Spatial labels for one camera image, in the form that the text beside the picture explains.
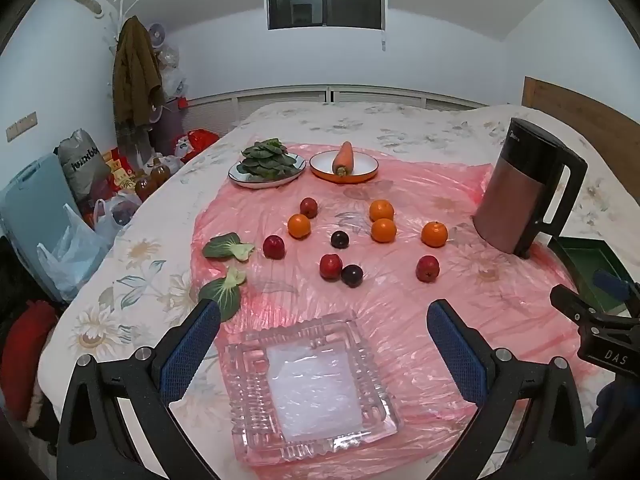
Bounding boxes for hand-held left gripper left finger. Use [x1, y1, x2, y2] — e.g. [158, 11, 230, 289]
[56, 298, 222, 480]

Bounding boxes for purple bin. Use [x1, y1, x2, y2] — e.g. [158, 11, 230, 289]
[150, 102, 184, 155]

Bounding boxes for clear bag with dark contents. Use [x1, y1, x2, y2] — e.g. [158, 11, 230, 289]
[94, 192, 144, 233]

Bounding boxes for wall switch panel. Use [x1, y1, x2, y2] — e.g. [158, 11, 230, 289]
[6, 111, 39, 142]

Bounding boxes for pile of green leaves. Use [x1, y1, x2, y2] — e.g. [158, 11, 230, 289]
[235, 138, 297, 181]

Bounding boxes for bok choy leaf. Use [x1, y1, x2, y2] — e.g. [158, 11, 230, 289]
[202, 232, 255, 262]
[198, 266, 247, 322]

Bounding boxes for white slatted radiator cover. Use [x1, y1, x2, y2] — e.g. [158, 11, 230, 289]
[185, 87, 481, 128]

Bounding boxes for yellow and red boxes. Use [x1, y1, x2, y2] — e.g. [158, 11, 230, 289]
[102, 147, 137, 194]

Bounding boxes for white coat rack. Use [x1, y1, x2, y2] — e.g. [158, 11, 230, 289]
[102, 0, 142, 61]

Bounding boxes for red cloth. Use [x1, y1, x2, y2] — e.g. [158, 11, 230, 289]
[0, 300, 59, 422]

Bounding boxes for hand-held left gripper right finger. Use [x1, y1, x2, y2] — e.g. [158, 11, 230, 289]
[426, 299, 591, 480]

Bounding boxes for white plate with dark rim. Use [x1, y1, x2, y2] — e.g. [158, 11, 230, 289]
[228, 152, 307, 189]

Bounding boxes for copper and black electric kettle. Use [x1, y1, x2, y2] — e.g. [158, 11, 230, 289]
[471, 117, 589, 259]

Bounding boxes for white plastic bag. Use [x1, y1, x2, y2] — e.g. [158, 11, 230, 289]
[37, 203, 117, 302]

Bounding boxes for grey printed sack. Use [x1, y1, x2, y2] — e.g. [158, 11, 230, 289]
[57, 130, 111, 202]

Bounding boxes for pink plastic sheet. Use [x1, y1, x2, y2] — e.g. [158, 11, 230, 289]
[191, 142, 601, 478]

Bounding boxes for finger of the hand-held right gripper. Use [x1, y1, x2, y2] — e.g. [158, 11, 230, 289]
[550, 284, 608, 331]
[592, 268, 640, 306]

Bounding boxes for brown coat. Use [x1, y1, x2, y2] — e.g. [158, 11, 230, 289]
[112, 16, 166, 133]

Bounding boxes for clear glass square dish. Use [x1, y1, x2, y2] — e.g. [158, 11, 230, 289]
[223, 310, 405, 463]

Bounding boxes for red plastic bag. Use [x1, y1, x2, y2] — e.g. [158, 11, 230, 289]
[172, 129, 221, 163]

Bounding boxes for person's right forearm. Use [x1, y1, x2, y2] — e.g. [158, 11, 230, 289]
[586, 375, 640, 443]

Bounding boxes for wooden headboard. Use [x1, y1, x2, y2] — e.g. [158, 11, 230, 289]
[522, 76, 640, 156]

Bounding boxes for green metal tray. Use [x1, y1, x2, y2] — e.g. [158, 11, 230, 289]
[547, 236, 640, 316]

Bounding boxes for orange and white plate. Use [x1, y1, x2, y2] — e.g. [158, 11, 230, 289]
[309, 150, 379, 182]

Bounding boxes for light blue plastic box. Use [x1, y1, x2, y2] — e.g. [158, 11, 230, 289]
[0, 153, 83, 303]

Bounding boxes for carrot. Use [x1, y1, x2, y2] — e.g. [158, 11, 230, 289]
[332, 141, 356, 177]

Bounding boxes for small white fan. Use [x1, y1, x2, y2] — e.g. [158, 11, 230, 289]
[147, 22, 169, 50]

